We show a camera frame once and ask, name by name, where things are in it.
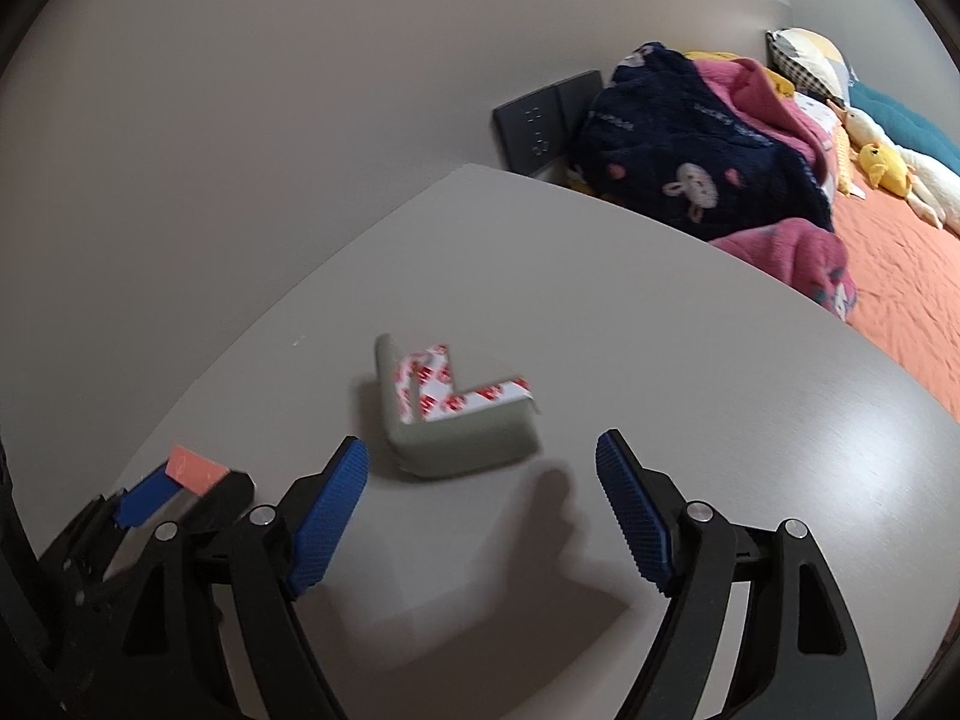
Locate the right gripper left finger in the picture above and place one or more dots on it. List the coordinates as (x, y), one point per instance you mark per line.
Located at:
(268, 557)

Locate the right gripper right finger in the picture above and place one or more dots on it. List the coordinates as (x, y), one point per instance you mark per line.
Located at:
(799, 656)

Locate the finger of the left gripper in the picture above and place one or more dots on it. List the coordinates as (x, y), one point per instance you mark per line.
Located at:
(138, 504)

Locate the small pink box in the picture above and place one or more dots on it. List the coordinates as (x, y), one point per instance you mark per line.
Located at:
(193, 472)

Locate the grey foam corner guard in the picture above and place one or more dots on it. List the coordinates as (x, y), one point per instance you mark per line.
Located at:
(435, 429)

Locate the grey bedside cabinet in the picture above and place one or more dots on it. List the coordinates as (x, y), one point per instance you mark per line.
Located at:
(511, 594)

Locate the pink cartoon blanket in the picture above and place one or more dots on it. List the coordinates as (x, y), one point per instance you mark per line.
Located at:
(796, 245)

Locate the orange sheet bed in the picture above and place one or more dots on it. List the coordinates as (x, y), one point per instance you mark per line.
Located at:
(906, 276)

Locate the white goose plush toy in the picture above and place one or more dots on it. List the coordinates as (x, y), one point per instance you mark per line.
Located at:
(934, 193)

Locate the yellow duck plush toy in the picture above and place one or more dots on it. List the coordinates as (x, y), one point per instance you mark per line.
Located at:
(884, 168)

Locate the yellow dotted cushion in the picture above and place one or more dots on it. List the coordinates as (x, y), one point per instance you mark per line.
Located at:
(845, 182)

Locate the navy bunny garment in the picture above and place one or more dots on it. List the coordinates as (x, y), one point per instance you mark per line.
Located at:
(656, 141)

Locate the teal long pillow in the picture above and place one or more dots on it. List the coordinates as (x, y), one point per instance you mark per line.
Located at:
(906, 127)

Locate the dotted pale blue pillow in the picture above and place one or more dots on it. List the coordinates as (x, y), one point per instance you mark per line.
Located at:
(823, 116)

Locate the patchwork grey yellow pillow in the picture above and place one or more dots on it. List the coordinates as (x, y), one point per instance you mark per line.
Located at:
(812, 62)

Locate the black wall socket panel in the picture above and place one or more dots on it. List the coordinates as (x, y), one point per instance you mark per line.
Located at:
(537, 130)

